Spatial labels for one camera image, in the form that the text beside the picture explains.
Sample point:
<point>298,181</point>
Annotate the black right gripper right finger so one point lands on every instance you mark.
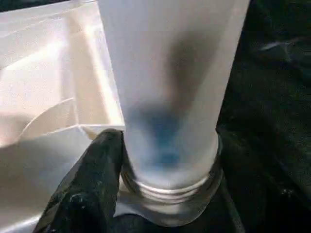
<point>255,194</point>

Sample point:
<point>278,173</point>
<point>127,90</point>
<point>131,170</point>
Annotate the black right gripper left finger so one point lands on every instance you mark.
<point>85,189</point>

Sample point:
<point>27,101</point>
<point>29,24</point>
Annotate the white plastic table top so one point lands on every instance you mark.
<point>36,85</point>

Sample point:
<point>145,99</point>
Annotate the white plastic table leg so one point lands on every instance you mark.
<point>158,72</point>

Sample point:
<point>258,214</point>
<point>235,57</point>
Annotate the black mat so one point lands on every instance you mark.
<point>279,97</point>

